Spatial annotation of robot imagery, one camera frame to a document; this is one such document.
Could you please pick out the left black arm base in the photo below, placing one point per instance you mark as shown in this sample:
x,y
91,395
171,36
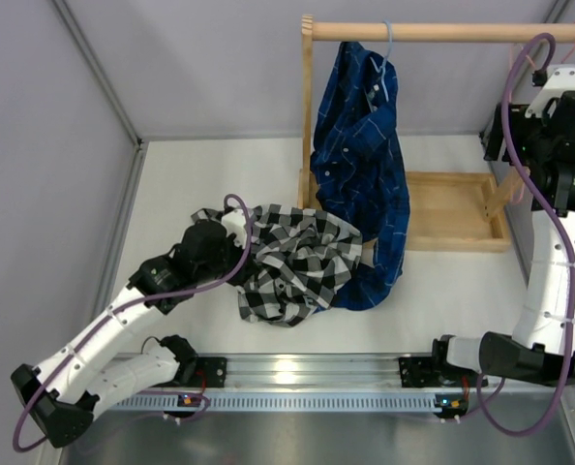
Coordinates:
x,y
203,372

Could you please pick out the aluminium mounting rail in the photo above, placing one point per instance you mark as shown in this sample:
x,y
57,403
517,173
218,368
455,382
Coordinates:
x,y
248,371

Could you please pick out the pink wire hanger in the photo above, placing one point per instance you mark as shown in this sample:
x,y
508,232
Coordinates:
x,y
518,193

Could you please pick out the aluminium frame post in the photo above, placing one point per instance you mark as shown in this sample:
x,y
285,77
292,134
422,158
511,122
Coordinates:
x,y
554,14
92,61

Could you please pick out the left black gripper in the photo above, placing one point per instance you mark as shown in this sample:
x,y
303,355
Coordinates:
x,y
249,268

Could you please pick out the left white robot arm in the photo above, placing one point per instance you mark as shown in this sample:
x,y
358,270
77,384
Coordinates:
x,y
66,392

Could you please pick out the slotted grey cable duct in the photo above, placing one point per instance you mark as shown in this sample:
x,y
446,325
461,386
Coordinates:
x,y
325,402

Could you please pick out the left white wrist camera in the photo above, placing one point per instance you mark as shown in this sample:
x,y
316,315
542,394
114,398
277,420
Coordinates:
x,y
235,224

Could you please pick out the blue wire hanger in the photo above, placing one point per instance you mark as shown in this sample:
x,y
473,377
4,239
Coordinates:
x,y
382,67

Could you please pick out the black white checkered shirt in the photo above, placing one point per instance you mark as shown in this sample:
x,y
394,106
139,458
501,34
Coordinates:
x,y
296,262

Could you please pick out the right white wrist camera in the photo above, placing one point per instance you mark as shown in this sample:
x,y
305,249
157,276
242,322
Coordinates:
x,y
551,83

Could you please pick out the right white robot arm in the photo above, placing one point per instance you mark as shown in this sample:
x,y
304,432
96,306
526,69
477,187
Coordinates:
x,y
541,139

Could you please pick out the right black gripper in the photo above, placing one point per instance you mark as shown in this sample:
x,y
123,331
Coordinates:
x,y
518,123

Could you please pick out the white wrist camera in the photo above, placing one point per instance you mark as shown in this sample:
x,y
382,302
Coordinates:
x,y
551,83
235,224

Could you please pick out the left aluminium frame post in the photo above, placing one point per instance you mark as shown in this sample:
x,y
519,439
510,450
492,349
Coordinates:
x,y
92,61

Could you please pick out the blue plaid shirt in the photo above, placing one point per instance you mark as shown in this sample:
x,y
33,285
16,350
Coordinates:
x,y
358,165

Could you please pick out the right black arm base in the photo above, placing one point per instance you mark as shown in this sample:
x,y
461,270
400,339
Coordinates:
x,y
423,372

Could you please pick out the wooden clothes rack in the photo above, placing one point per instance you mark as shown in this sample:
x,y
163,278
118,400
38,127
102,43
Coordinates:
x,y
450,211

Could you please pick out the right aluminium frame post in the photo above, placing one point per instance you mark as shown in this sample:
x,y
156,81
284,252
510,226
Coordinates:
x,y
554,14

